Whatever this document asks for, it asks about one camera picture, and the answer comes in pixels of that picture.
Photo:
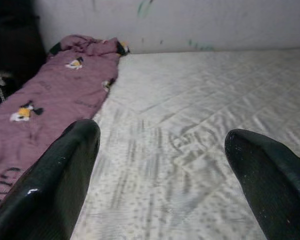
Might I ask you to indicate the pink cartoon print blanket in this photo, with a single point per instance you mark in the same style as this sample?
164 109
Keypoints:
60 85

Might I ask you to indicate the white quilted mattress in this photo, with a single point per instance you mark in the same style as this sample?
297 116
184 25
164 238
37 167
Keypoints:
177 105

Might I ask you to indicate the black bag with white print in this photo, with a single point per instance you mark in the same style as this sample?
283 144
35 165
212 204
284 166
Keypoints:
0 96

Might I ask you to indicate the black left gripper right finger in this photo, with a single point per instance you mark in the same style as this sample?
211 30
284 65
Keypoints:
277 195

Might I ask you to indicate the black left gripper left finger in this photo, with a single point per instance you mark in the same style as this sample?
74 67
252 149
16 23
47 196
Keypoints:
45 195

